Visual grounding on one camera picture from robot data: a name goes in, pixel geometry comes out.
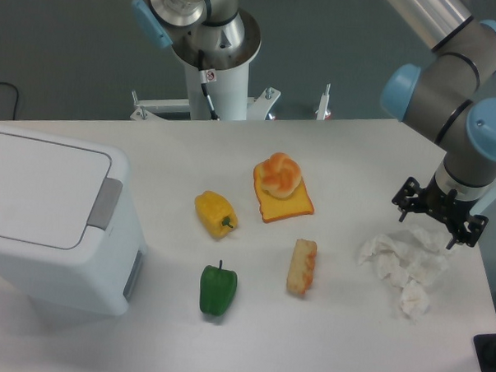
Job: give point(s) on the small crumpled white tissue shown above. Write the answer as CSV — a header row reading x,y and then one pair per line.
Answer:
x,y
414,300

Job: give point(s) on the black device at edge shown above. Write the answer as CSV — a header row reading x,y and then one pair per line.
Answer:
x,y
485,348

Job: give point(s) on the toast bread slice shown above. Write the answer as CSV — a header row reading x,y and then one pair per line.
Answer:
x,y
274,209

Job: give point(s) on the knotted bread roll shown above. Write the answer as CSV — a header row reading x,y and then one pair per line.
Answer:
x,y
280,175

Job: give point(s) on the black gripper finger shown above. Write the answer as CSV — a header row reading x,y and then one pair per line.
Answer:
x,y
407,199
466,231

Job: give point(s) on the white trash can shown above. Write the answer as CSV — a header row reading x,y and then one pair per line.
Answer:
x,y
69,233

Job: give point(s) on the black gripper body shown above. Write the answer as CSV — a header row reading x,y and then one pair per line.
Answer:
x,y
445,206

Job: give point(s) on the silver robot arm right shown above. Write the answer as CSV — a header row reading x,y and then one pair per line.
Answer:
x,y
435,101

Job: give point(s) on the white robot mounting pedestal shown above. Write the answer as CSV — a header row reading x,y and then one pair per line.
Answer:
x,y
213,95

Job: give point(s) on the yellow bell pepper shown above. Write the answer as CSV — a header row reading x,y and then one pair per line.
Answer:
x,y
216,214

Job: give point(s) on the green bell pepper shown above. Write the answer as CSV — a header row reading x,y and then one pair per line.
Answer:
x,y
217,289

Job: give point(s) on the long bread stick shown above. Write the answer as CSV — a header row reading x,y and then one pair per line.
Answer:
x,y
301,268

